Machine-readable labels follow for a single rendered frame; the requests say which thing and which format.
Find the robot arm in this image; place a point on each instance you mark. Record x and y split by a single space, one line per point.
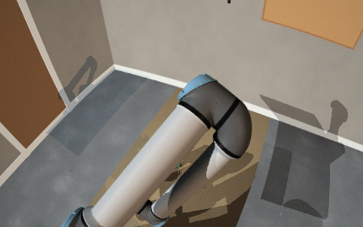
203 103

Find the tan flat mat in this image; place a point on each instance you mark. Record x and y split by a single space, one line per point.
186 167

